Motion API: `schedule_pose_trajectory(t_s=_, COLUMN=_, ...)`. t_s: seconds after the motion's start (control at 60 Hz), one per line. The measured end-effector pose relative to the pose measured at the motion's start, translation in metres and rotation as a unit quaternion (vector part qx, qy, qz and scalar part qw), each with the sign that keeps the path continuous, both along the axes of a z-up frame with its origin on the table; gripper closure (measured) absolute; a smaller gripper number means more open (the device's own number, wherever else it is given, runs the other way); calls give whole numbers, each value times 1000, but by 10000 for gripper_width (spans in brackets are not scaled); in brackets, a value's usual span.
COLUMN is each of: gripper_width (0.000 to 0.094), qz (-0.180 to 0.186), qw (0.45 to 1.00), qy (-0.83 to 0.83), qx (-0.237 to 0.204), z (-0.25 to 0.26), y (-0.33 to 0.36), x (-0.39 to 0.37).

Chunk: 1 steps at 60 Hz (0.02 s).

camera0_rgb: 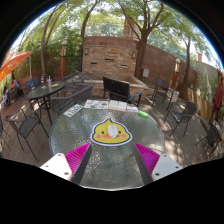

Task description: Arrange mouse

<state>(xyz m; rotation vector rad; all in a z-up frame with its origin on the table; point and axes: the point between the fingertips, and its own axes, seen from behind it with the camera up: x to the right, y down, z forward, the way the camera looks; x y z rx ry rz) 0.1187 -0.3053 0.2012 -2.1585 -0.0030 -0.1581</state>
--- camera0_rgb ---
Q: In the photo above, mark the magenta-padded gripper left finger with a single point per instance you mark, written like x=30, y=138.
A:
x=57, y=164

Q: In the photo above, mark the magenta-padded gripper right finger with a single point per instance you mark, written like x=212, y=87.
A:
x=166, y=165

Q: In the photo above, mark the yellow duck mouse pad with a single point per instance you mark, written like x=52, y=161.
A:
x=100, y=135

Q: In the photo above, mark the black metal mesh chair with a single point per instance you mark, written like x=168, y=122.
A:
x=28, y=125

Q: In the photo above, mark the black metal patio chair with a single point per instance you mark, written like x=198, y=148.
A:
x=211, y=133

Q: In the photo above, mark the white licence plate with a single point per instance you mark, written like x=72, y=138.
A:
x=73, y=110

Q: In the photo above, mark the dark wicker patio chair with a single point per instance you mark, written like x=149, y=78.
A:
x=190, y=111

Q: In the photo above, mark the small white box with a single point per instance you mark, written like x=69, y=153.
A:
x=132, y=108

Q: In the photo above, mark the dark wicker armchair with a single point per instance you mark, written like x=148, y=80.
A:
x=78, y=96

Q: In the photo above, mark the colourful picture sheet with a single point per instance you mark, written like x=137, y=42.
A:
x=96, y=104

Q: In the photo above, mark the dark round patio table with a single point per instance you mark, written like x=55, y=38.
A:
x=45, y=90

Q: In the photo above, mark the open white book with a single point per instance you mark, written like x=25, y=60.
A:
x=117, y=105

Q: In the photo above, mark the black slatted chair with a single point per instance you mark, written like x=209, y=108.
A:
x=160, y=84

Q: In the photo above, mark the blue patio chair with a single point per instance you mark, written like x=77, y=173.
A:
x=31, y=84

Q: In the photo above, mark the closed red umbrella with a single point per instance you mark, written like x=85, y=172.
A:
x=217, y=96

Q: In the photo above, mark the dark wicker bench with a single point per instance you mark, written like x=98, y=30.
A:
x=73, y=78

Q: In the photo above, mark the person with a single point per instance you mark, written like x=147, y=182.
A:
x=16, y=84

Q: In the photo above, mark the black slatted bench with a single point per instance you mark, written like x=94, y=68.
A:
x=115, y=88

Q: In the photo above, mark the slim straight tree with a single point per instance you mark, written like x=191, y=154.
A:
x=187, y=63

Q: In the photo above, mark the forked trunk tree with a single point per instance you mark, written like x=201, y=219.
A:
x=140, y=63

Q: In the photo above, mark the orange umbrella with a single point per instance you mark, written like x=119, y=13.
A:
x=13, y=61

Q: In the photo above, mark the leaning thin tree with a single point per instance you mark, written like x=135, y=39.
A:
x=44, y=50

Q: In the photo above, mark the wooden lamp post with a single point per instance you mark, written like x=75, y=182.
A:
x=63, y=60
x=175, y=75

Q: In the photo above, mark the grey wall box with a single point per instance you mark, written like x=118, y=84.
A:
x=145, y=73

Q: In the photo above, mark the wall lamp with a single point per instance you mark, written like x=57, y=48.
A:
x=86, y=51
x=133, y=55

